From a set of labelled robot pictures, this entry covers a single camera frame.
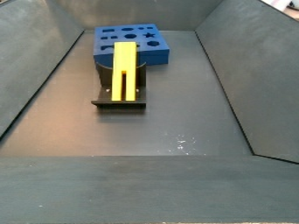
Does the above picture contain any yellow double-square peg object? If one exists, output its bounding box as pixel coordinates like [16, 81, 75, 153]
[112, 42, 136, 102]

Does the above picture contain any blue shape-sorting board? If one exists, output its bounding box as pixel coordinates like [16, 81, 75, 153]
[93, 24, 169, 67]

